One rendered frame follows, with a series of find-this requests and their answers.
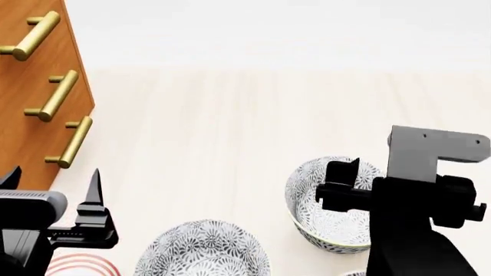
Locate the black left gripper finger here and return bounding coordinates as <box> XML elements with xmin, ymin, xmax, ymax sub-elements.
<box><xmin>0</xmin><ymin>166</ymin><xmax>22</xmax><ymax>191</ymax></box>
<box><xmin>76</xmin><ymin>168</ymin><xmax>116</xmax><ymax>231</ymax></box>

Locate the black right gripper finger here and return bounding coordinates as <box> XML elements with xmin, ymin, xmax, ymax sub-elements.
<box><xmin>429</xmin><ymin>174</ymin><xmax>478</xmax><ymax>230</ymax></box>
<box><xmin>324</xmin><ymin>156</ymin><xmax>361</xmax><ymax>190</ymax></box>

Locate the red striped white plate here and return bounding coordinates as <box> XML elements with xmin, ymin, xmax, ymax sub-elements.
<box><xmin>44</xmin><ymin>252</ymin><xmax>122</xmax><ymax>276</ymax></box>

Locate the wooden drawer cabinet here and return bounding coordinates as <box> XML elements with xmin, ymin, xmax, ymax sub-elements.
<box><xmin>0</xmin><ymin>0</ymin><xmax>96</xmax><ymax>191</ymax></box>

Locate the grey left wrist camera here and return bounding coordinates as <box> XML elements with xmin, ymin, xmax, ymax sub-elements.
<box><xmin>0</xmin><ymin>189</ymin><xmax>69</xmax><ymax>230</ymax></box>

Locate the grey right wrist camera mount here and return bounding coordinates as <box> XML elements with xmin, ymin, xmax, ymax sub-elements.
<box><xmin>386</xmin><ymin>124</ymin><xmax>491</xmax><ymax>184</ymax></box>

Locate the large brass bar handle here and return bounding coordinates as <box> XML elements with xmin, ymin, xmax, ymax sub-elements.
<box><xmin>0</xmin><ymin>10</ymin><xmax>61</xmax><ymax>62</ymax></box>

